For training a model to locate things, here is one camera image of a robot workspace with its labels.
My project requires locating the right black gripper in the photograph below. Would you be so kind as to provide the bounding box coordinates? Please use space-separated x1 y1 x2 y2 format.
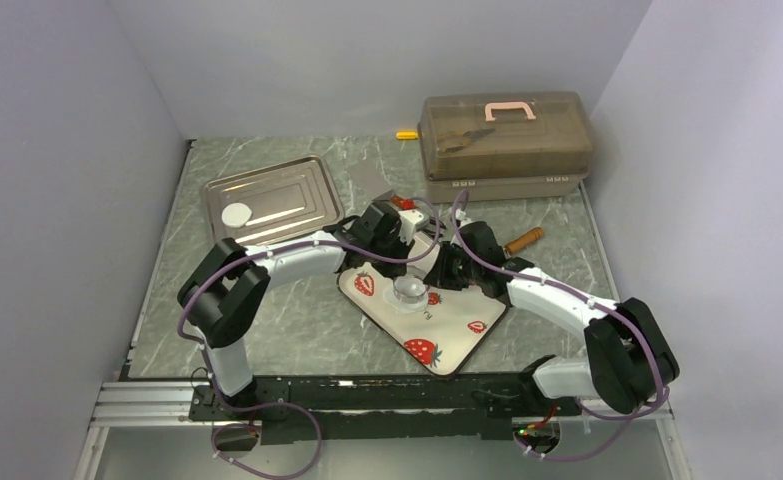
423 242 482 292

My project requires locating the strawberry pattern white tray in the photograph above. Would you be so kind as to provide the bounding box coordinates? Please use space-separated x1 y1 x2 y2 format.
337 262 508 377

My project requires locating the round metal cutter ring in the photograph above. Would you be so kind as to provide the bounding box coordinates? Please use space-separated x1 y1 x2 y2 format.
390 276 431 314

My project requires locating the wooden rolling pin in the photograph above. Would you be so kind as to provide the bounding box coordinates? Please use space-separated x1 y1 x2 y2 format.
504 227 544 256

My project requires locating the spatula with wooden handle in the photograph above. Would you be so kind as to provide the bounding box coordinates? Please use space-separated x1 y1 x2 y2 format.
369 188 417 210

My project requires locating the white dough ball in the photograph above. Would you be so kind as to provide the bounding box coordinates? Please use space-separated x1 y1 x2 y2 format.
383 288 429 314

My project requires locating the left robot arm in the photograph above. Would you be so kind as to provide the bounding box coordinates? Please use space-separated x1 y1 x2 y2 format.
177 202 429 420

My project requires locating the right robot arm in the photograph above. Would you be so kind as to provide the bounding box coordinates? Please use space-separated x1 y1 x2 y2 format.
425 221 680 415

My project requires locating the flat round dough wrapper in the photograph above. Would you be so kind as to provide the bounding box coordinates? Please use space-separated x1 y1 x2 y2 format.
221 202 253 229

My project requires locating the steel baking tray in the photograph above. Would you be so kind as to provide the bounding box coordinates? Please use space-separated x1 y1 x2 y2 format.
201 156 345 245

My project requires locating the yellow small object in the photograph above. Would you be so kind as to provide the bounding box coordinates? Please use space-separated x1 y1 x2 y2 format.
395 130 419 141

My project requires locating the brown translucent tool box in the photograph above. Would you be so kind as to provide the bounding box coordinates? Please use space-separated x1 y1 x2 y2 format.
418 91 594 203

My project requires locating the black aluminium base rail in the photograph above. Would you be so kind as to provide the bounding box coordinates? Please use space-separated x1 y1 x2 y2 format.
90 374 672 446

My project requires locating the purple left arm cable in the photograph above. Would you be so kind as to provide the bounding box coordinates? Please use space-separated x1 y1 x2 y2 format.
176 195 443 478

